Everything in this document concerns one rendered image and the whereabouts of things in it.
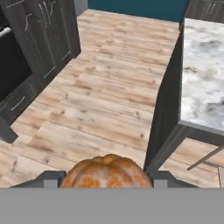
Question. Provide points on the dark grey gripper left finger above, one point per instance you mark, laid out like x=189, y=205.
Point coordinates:
x=49, y=178

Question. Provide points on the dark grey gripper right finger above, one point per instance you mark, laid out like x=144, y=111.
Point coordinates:
x=163, y=178

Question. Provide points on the orange tangerine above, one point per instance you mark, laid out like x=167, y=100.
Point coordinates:
x=106, y=173

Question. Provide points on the dark grey oven drawer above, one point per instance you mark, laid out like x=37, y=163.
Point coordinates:
x=17, y=102

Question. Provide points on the dark grey kitchen island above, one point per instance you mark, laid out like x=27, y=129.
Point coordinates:
x=192, y=87

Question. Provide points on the black oven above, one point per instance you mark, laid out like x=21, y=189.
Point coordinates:
x=11, y=64

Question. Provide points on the dark grey cupboard run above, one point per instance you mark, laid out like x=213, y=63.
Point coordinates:
x=46, y=35

